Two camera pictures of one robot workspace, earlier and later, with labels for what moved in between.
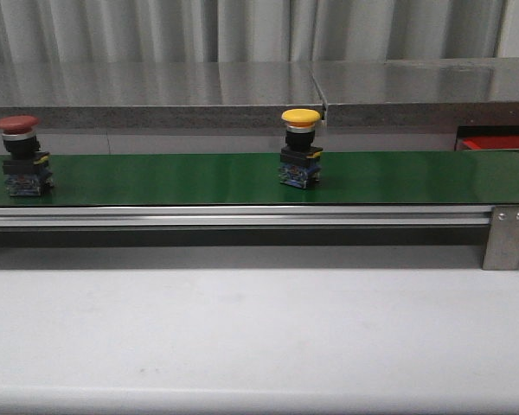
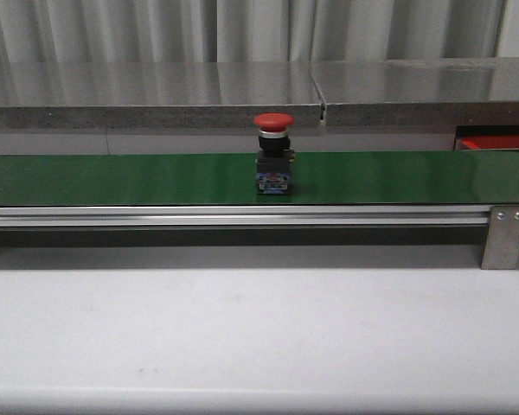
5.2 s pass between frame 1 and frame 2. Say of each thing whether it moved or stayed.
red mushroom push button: moved
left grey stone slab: stayed
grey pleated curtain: stayed
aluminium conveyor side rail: stayed
